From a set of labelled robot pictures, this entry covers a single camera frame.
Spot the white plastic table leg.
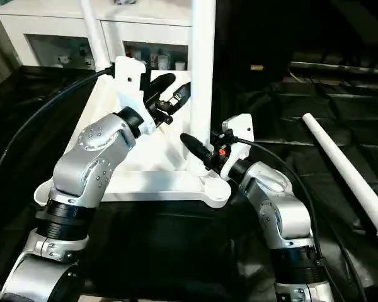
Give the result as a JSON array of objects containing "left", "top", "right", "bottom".
[
  {"left": 79, "top": 0, "right": 112, "bottom": 72},
  {"left": 184, "top": 0, "right": 217, "bottom": 177},
  {"left": 302, "top": 113, "right": 378, "bottom": 253}
]

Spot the white plastic table top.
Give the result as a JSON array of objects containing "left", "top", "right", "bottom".
[{"left": 33, "top": 65, "right": 232, "bottom": 209}]

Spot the black table mat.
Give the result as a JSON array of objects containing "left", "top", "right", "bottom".
[{"left": 0, "top": 64, "right": 378, "bottom": 296}]

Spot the white glass-door cabinet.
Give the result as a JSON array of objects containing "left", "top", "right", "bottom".
[{"left": 0, "top": 0, "right": 193, "bottom": 72}]

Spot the grey curtain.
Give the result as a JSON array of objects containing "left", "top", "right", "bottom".
[{"left": 0, "top": 9, "right": 20, "bottom": 92}]

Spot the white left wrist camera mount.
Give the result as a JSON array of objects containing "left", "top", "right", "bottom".
[{"left": 113, "top": 55, "right": 164, "bottom": 137}]

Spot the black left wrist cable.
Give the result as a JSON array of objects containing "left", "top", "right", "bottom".
[{"left": 0, "top": 64, "right": 118, "bottom": 293}]

